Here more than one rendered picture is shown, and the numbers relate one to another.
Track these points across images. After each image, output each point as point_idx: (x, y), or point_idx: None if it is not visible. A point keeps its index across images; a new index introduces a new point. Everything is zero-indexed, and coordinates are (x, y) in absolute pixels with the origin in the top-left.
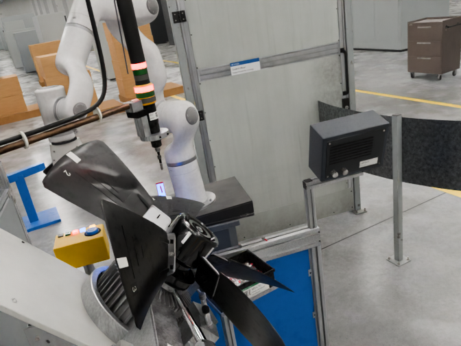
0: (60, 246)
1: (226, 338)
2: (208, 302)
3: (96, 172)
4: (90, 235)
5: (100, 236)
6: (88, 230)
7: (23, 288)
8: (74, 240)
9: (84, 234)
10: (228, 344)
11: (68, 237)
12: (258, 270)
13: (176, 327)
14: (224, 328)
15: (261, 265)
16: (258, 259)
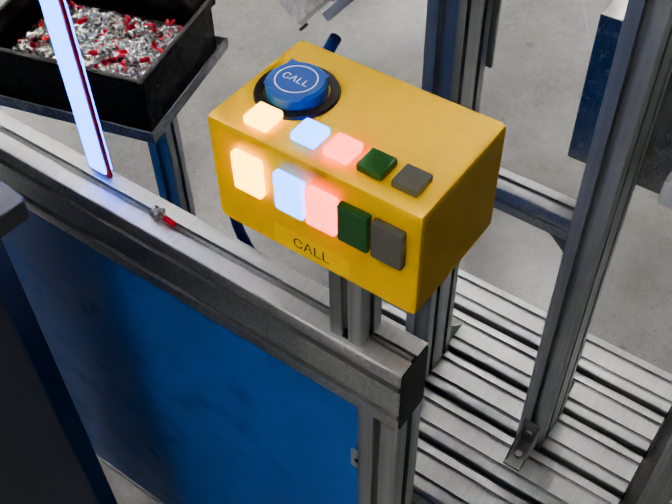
0: (473, 112)
1: (188, 189)
2: (195, 82)
3: None
4: (330, 72)
5: (308, 43)
6: (311, 85)
7: None
8: (398, 101)
9: (333, 107)
10: (191, 203)
11: (394, 147)
12: (40, 19)
13: None
14: (182, 163)
15: (21, 11)
16: (8, 7)
